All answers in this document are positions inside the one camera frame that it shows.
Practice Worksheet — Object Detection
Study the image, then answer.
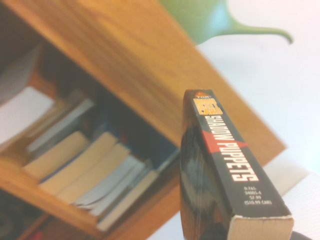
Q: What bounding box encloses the wooden bookshelf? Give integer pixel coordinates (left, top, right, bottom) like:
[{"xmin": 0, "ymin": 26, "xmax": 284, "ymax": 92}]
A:
[{"xmin": 0, "ymin": 0, "xmax": 287, "ymax": 240}]

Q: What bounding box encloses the white paged paperback book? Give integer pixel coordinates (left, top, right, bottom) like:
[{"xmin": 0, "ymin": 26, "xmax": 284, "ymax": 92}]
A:
[{"xmin": 74, "ymin": 154, "xmax": 152, "ymax": 216}]

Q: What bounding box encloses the cream paged paperback book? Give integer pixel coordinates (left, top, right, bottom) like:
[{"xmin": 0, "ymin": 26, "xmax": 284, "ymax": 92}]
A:
[
  {"xmin": 38, "ymin": 131, "xmax": 119, "ymax": 196},
  {"xmin": 56, "ymin": 142, "xmax": 132, "ymax": 205},
  {"xmin": 96, "ymin": 169, "xmax": 159, "ymax": 232}
]

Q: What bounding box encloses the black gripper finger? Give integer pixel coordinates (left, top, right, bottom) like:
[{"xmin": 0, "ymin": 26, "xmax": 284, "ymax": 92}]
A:
[{"xmin": 289, "ymin": 230, "xmax": 317, "ymax": 240}]

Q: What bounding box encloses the Shadow Puppets paperback book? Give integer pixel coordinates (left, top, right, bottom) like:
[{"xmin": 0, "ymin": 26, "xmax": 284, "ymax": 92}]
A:
[{"xmin": 179, "ymin": 88, "xmax": 294, "ymax": 240}]

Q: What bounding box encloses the blue cover paperback book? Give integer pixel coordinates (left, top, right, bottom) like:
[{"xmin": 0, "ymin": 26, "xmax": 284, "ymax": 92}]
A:
[{"xmin": 23, "ymin": 130, "xmax": 91, "ymax": 181}]

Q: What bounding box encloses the green watering can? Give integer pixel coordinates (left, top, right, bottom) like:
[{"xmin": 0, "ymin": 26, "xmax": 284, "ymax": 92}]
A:
[{"xmin": 159, "ymin": 0, "xmax": 294, "ymax": 46}]

